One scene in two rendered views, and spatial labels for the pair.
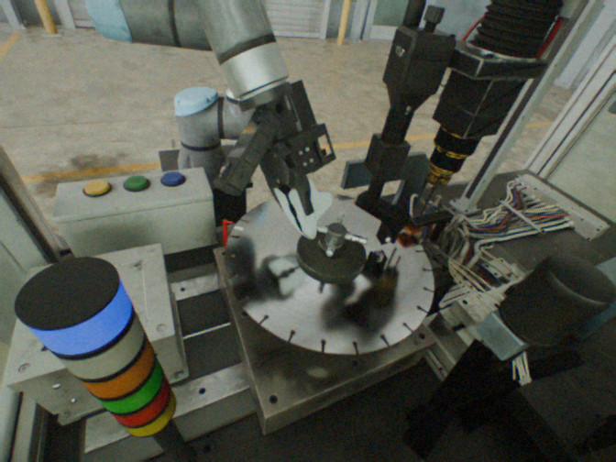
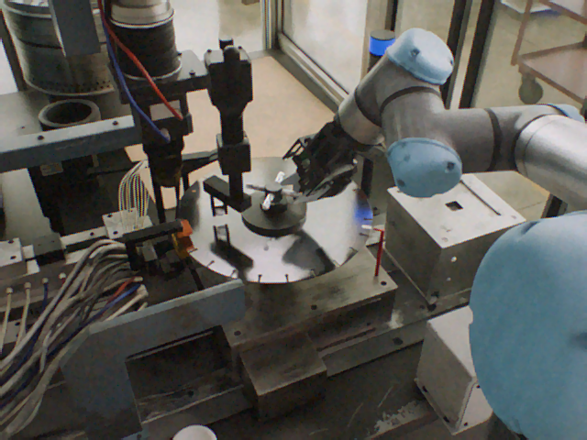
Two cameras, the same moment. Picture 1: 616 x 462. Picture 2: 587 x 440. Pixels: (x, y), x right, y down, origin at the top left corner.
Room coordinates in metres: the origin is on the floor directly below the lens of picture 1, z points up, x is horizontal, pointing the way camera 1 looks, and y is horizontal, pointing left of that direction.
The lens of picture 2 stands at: (1.11, 0.07, 1.58)
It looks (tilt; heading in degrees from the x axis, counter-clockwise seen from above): 40 degrees down; 186
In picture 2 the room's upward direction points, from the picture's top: 1 degrees clockwise
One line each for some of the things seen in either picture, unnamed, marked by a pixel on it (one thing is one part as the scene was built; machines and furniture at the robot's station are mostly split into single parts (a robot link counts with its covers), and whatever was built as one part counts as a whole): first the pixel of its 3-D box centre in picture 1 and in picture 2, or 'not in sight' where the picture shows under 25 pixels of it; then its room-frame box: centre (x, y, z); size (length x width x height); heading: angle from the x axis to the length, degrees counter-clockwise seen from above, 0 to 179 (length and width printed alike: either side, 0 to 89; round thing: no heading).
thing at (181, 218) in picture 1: (146, 216); (514, 348); (0.48, 0.36, 0.82); 0.28 x 0.11 x 0.15; 121
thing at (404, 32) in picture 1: (403, 104); (230, 109); (0.40, -0.09, 1.17); 0.06 x 0.05 x 0.20; 112
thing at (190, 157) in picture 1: (202, 152); not in sight; (0.82, 0.36, 0.80); 0.15 x 0.15 x 0.10
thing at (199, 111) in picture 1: (200, 115); not in sight; (0.82, 0.36, 0.91); 0.13 x 0.12 x 0.14; 103
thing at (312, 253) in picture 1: (332, 247); (273, 205); (0.34, -0.04, 0.96); 0.11 x 0.11 x 0.03
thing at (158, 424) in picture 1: (147, 404); not in sight; (0.08, 0.12, 0.98); 0.05 x 0.04 x 0.03; 31
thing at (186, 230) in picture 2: (423, 231); (160, 245); (0.44, -0.21, 0.95); 0.10 x 0.03 x 0.07; 121
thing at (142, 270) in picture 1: (115, 327); (447, 236); (0.22, 0.28, 0.82); 0.18 x 0.18 x 0.15; 31
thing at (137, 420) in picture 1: (137, 390); not in sight; (0.08, 0.12, 1.02); 0.05 x 0.04 x 0.03; 31
